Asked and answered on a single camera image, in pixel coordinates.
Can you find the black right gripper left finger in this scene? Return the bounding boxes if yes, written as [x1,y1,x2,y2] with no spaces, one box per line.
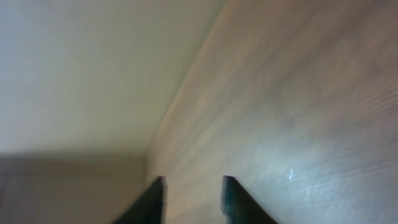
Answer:
[113,176,166,224]

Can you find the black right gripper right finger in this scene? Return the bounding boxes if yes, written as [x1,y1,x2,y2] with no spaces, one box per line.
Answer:
[221,175,277,224]

